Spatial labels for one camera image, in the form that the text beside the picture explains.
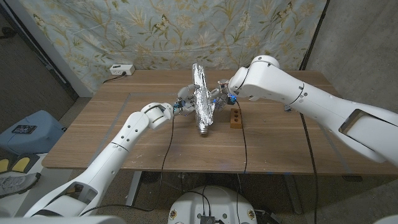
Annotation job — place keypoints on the white table leg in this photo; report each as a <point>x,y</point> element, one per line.
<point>134,189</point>
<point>293,194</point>

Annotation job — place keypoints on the black device with screen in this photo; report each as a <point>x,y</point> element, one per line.
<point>24,129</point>

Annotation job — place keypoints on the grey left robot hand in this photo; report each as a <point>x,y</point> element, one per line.
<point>188,107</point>

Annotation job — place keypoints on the grey binder clip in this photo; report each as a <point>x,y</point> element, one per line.
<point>287,108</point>

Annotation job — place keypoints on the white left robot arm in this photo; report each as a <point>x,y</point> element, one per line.
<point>118,149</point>

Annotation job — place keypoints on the aluminum foil roll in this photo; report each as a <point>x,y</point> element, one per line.
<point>203,105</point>

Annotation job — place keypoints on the black mat with yellow footprints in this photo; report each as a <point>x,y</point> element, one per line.
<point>20,164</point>

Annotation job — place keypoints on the grey sneaker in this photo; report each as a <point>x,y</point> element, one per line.
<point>18,185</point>

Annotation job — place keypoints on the white power strip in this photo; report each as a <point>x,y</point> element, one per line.
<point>122,69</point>

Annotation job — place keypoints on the black backdrop stand pole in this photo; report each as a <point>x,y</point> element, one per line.
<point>312,35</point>

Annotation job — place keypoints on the floral printed backdrop cloth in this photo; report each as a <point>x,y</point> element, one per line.
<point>155,37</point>

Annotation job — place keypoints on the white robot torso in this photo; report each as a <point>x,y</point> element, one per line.
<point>214,202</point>

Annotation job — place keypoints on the orange three-hole brick block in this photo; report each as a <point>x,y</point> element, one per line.
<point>235,119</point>

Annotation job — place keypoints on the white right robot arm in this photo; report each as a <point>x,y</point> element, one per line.
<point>311,99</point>

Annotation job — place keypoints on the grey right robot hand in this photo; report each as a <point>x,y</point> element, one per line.
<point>222,99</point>

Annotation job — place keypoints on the blue-grey storage box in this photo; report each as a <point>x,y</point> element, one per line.
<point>40,137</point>

